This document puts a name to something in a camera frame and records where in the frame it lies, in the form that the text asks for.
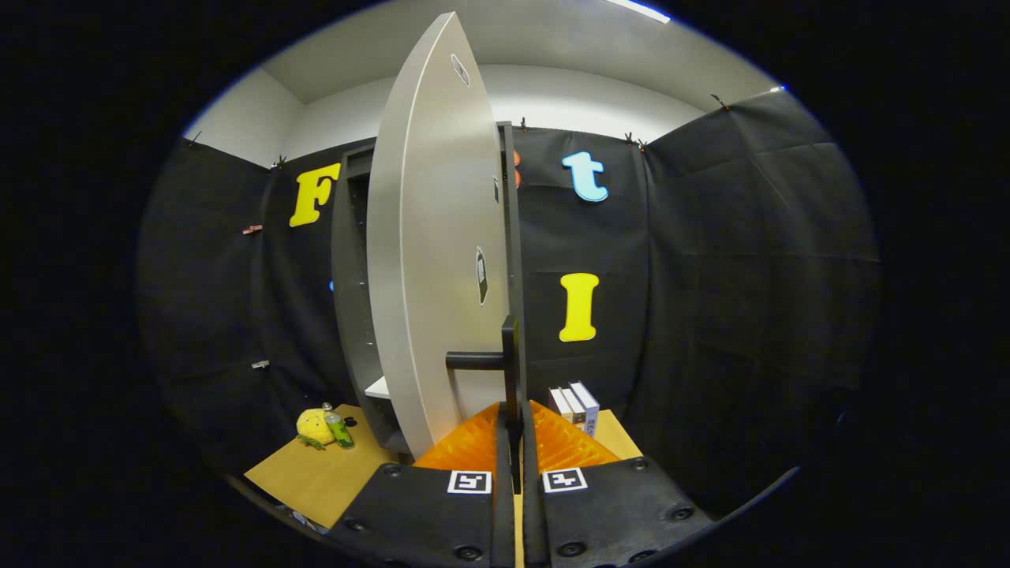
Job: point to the black backdrop cloth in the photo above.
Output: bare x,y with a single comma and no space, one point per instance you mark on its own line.
710,276

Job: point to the green bottle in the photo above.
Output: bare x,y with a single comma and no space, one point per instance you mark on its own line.
341,432

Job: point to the yellow plush toy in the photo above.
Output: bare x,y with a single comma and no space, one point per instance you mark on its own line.
312,426

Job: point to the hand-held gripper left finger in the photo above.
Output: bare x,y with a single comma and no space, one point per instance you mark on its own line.
426,513

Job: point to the white brown spine book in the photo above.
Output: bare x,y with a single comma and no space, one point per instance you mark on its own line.
572,404

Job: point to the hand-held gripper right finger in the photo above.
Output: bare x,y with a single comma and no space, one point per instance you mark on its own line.
607,513

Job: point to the white blue spine book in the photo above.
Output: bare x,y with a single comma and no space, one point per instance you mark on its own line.
588,406

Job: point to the dark grey shoe cabinet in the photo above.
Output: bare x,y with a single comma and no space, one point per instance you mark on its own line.
347,315

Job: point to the beige shoe cabinet door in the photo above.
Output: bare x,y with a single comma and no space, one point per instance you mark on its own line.
426,237

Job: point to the white cabinet shelf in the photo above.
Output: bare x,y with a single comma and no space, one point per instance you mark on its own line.
379,388

